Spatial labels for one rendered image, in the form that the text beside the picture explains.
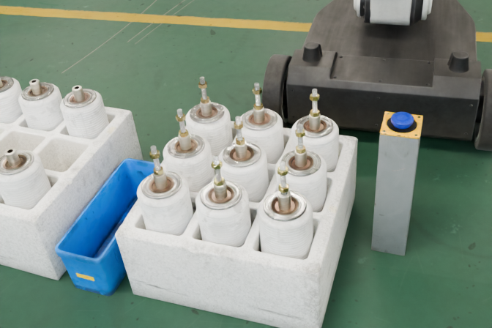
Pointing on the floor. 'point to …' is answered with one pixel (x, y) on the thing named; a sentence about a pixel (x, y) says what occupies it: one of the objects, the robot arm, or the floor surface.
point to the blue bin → (102, 231)
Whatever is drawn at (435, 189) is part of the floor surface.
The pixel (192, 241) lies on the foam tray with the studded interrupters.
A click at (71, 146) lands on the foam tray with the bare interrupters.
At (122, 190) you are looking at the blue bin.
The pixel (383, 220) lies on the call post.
